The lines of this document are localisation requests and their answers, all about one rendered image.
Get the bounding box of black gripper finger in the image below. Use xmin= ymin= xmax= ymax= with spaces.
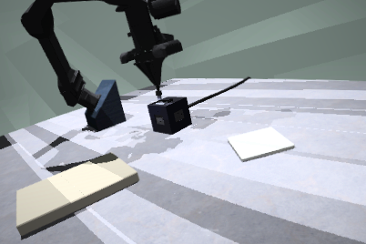
xmin=144 ymin=56 xmax=167 ymax=86
xmin=134 ymin=59 xmax=156 ymax=86

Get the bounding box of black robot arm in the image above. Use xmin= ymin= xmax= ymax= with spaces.
xmin=20 ymin=0 xmax=181 ymax=112

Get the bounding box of white flat square plate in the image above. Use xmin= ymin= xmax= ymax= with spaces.
xmin=227 ymin=127 xmax=295 ymax=162

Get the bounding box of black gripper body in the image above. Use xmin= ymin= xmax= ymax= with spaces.
xmin=120 ymin=22 xmax=183 ymax=64

